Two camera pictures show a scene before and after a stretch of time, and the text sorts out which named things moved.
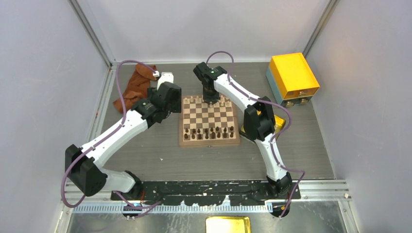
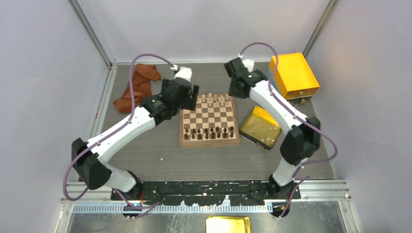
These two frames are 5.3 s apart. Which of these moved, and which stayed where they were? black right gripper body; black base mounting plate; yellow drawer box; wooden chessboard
Moved: black right gripper body
Stayed: wooden chessboard; yellow drawer box; black base mounting plate
